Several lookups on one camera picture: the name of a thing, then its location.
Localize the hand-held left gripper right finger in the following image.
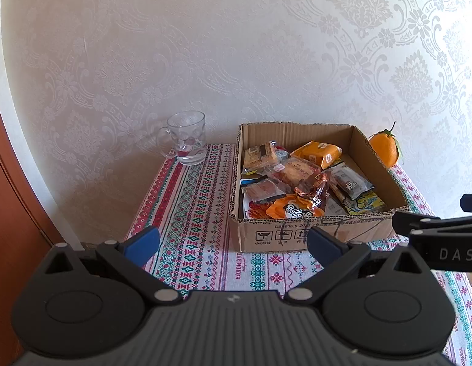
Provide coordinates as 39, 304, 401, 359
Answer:
285, 226, 431, 306

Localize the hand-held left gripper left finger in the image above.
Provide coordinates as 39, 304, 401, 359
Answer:
34, 226, 181, 306

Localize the long yellow fish strip packet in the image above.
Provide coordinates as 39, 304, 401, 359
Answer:
344, 191, 387, 216

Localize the orange crinkled snack packet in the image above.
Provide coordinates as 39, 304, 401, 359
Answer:
265, 194, 326, 221
294, 171, 333, 218

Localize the small grey snack packet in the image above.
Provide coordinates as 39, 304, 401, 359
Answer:
329, 165, 375, 200

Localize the cardboard box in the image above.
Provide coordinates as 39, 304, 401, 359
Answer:
228, 122, 410, 254

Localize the round cake clear packet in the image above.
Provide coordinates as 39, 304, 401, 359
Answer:
265, 158, 322, 192

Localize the clear black label snack packet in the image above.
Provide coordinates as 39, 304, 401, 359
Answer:
240, 177, 295, 203

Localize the orange cake packet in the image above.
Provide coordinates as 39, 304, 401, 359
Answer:
290, 140, 343, 170

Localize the sandwich cake clear packet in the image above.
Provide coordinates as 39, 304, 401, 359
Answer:
242, 141, 279, 173

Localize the patterned woven tablecloth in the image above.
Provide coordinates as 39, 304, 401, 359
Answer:
125, 143, 472, 366

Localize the orange fruit with leaf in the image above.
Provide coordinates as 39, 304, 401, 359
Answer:
369, 121, 404, 169

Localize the clear glass mug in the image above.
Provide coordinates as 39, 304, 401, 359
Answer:
156, 110, 207, 167

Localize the brown wooden door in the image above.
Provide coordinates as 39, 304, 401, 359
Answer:
0, 84, 59, 366

